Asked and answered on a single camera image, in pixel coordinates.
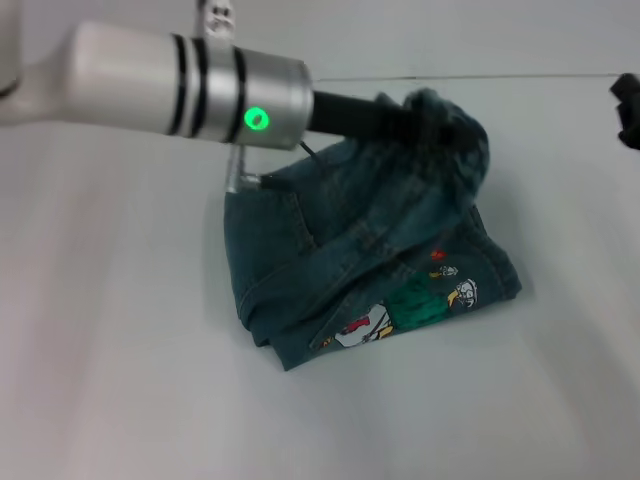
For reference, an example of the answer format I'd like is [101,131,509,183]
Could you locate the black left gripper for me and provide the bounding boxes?
[308,91,479,154]

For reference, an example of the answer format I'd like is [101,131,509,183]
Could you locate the blue denim shorts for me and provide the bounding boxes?
[222,87,525,375]

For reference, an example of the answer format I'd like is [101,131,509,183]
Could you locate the white bracket on arm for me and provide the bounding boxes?
[193,0,236,51]

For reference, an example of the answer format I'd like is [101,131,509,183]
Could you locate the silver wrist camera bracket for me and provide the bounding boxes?
[223,144,292,195]

